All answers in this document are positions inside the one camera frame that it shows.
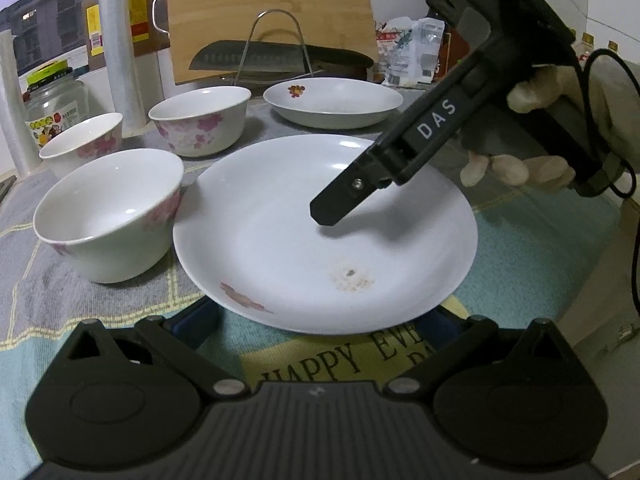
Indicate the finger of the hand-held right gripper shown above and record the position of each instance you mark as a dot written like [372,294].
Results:
[340,200]

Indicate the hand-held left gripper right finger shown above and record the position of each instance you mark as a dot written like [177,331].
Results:
[440,325]

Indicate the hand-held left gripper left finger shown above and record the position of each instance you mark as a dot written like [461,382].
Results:
[197,320]

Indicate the large white stained plate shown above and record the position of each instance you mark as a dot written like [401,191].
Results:
[280,250]

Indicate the white bowl pink flower print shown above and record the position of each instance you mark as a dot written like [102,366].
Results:
[200,110]
[85,135]
[100,210]

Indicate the person's right hand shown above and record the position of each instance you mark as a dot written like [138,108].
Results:
[540,90]

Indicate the white blue snack bag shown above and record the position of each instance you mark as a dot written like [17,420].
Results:
[425,55]

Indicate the white plate with flower print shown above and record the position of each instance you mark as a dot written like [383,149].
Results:
[340,105]

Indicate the grey teal checked towel mat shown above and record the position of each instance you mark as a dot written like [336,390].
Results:
[40,280]

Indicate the cooking oil bottle yellow label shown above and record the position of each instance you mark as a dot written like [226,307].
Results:
[145,20]

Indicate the glass jar green lid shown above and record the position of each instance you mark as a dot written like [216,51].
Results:
[55,95]

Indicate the window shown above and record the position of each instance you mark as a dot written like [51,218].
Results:
[45,15]

